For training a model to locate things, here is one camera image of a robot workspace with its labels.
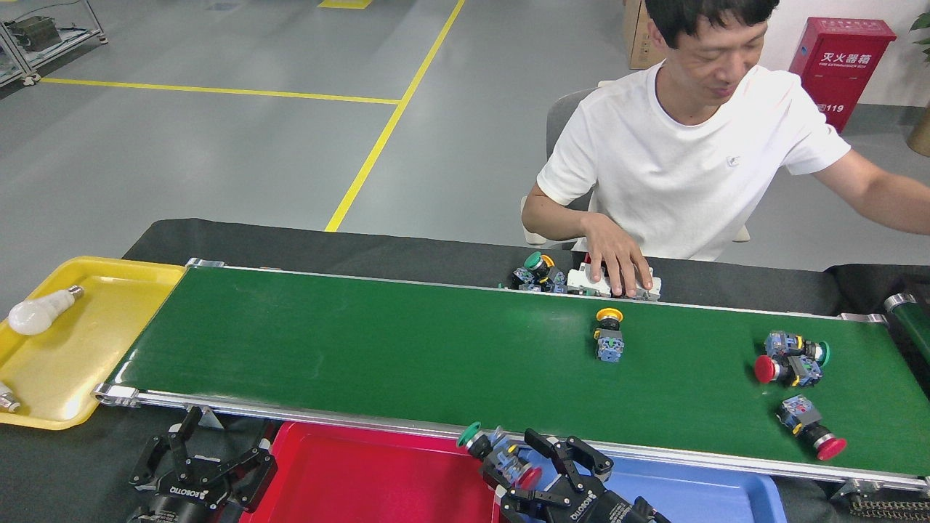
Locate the yellow push button switch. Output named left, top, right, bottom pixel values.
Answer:
left=594, top=307, right=626, bottom=364

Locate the grey office chair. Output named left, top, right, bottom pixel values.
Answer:
left=521, top=80, right=751, bottom=248

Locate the red plastic bin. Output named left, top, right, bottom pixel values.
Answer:
left=240, top=420, right=502, bottom=523

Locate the green push button switch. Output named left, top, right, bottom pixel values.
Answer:
left=512, top=251, right=557, bottom=291
left=764, top=331, right=830, bottom=366
left=456, top=421, right=509, bottom=466

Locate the black drive chain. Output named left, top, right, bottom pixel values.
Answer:
left=850, top=498, right=930, bottom=521

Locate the person's right hand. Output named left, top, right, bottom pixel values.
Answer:
left=581, top=213, right=655, bottom=299

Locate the short green conveyor belt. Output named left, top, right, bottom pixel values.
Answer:
left=884, top=291, right=930, bottom=364

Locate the red push button switch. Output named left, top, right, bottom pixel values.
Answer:
left=776, top=394, right=848, bottom=462
left=494, top=436, right=543, bottom=492
left=753, top=354, right=824, bottom=387

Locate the red fire extinguisher box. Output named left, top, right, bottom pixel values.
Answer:
left=788, top=17, right=897, bottom=134

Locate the potted plant gold pot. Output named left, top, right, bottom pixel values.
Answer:
left=906, top=11, right=930, bottom=158

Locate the long green conveyor belt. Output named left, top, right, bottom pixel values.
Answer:
left=92, top=258, right=930, bottom=495

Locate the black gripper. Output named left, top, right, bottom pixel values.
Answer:
left=480, top=429, right=658, bottom=523
left=129, top=407, right=278, bottom=523

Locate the yellow plastic tray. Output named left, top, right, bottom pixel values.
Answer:
left=0, top=256, right=187, bottom=431

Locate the brown cardboard box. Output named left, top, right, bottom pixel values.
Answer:
left=623, top=0, right=666, bottom=70

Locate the person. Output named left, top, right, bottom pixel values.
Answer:
left=521, top=0, right=930, bottom=299

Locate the blue plastic bin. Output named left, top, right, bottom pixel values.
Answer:
left=494, top=443, right=788, bottom=523

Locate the metal rack on wheels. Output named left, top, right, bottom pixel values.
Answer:
left=0, top=0, right=108, bottom=88

